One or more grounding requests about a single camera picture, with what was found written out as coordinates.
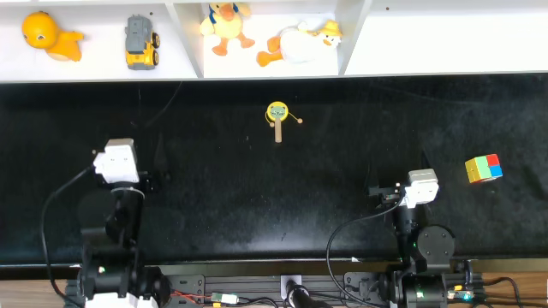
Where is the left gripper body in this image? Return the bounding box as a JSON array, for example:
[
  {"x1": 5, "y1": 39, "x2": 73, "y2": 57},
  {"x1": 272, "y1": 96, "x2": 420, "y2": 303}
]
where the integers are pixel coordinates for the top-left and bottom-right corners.
[{"x1": 139, "y1": 170, "x2": 164, "y2": 194}]

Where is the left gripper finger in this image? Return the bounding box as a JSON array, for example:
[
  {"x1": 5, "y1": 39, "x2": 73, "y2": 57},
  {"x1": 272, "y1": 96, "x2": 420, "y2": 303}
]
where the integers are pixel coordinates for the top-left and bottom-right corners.
[{"x1": 154, "y1": 133, "x2": 170, "y2": 174}]

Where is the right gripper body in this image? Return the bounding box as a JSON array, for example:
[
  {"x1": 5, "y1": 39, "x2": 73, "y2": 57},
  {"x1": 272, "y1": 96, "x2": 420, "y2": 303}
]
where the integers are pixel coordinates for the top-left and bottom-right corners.
[{"x1": 368, "y1": 184, "x2": 406, "y2": 204}]

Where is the many-coloured puzzle cube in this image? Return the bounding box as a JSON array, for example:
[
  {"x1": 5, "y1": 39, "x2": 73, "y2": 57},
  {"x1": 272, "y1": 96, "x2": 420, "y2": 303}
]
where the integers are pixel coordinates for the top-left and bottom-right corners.
[{"x1": 464, "y1": 153, "x2": 504, "y2": 185}]

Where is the yellow rattle drum toy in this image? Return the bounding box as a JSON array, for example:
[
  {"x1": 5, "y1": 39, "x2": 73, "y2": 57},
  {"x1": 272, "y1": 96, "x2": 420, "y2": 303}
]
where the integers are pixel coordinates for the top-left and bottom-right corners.
[{"x1": 265, "y1": 101, "x2": 304, "y2": 144}]

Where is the grey and yellow toy truck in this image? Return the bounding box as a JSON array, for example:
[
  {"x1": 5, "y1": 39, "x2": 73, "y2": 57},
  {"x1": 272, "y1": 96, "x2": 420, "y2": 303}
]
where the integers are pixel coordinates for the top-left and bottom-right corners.
[{"x1": 124, "y1": 15, "x2": 162, "y2": 71}]

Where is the orange rubber duck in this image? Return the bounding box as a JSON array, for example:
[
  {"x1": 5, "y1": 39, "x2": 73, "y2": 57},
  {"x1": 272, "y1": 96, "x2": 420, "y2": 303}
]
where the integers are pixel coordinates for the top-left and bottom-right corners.
[{"x1": 21, "y1": 11, "x2": 85, "y2": 62}]

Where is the white shelf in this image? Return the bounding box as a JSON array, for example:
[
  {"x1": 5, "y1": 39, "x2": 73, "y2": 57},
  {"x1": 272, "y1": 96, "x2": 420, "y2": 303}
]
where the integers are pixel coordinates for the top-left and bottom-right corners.
[{"x1": 0, "y1": 0, "x2": 548, "y2": 84}]

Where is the yellow plush duck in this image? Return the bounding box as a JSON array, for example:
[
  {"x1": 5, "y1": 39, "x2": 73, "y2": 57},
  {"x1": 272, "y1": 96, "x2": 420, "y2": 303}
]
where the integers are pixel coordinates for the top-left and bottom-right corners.
[{"x1": 199, "y1": 2, "x2": 257, "y2": 57}]

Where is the white plush duck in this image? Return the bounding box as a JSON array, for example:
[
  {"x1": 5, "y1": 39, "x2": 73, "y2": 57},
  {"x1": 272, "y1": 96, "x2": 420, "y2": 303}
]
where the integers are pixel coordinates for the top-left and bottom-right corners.
[{"x1": 256, "y1": 19, "x2": 343, "y2": 68}]

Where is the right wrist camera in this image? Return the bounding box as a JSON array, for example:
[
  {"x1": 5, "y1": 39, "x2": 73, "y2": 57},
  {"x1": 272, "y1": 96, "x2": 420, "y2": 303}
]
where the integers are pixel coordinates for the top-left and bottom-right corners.
[{"x1": 403, "y1": 168, "x2": 440, "y2": 210}]

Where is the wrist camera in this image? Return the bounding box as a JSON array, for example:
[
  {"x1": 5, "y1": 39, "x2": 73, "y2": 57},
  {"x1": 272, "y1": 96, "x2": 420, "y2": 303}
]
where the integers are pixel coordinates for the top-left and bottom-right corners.
[
  {"x1": 92, "y1": 138, "x2": 141, "y2": 186},
  {"x1": 403, "y1": 168, "x2": 440, "y2": 210}
]

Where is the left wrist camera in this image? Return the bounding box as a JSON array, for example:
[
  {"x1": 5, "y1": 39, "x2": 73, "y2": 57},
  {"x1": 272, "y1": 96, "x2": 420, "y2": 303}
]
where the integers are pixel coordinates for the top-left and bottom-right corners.
[{"x1": 92, "y1": 138, "x2": 141, "y2": 186}]

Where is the black cable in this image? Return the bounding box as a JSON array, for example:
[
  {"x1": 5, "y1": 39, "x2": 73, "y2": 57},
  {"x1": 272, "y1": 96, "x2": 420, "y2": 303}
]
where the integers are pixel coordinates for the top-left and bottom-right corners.
[
  {"x1": 325, "y1": 194, "x2": 406, "y2": 308},
  {"x1": 39, "y1": 165, "x2": 97, "y2": 307}
]

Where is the mounting rail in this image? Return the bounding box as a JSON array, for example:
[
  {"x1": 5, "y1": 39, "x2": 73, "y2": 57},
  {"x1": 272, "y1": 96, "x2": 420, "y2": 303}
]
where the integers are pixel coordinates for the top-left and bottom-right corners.
[{"x1": 164, "y1": 273, "x2": 521, "y2": 308}]

